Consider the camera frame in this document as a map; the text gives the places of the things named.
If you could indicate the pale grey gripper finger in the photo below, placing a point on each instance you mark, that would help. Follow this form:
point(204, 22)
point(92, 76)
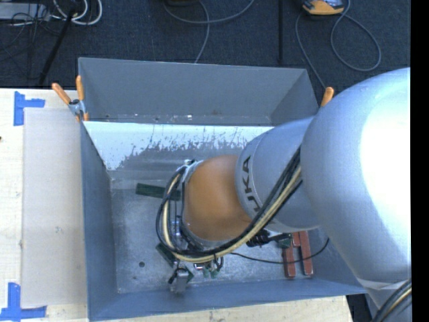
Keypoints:
point(181, 280)

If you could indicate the black cylinder on white bracket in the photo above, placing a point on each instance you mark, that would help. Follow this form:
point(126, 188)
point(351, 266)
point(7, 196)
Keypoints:
point(259, 239)

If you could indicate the grey metal bin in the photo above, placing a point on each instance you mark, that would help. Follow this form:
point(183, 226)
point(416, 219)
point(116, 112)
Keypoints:
point(140, 233)

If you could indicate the pale cardboard board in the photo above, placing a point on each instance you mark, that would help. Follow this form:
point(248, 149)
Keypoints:
point(50, 196)

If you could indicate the red-brown flat block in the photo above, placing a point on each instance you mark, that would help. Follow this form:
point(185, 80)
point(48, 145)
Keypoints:
point(289, 263)
point(305, 253)

